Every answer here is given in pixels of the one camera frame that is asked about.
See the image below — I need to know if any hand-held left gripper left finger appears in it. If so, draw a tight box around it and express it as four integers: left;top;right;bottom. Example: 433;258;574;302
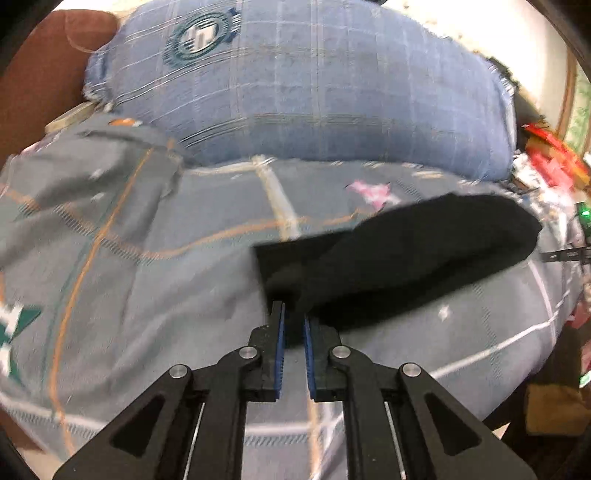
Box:
52;300;286;480

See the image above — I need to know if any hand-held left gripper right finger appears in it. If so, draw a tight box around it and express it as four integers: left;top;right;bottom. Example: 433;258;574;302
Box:
303;316;539;480

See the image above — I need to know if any pile of colourful packets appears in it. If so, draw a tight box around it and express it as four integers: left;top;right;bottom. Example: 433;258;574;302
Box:
508;122;591;252

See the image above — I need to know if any wooden framed picture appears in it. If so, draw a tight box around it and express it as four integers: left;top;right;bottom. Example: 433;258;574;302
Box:
556;51;591;155

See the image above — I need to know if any grey plaid bed sheet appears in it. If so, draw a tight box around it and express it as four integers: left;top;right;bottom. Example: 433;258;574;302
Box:
0;113;583;480

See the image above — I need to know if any cardboard box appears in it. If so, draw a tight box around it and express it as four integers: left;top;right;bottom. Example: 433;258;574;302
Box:
526;383;586;437

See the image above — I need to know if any blue plaid pillow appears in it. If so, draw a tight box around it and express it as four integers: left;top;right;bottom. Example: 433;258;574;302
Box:
83;0;517;182

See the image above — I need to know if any brown headboard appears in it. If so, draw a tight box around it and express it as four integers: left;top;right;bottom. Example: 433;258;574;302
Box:
0;9;120;160

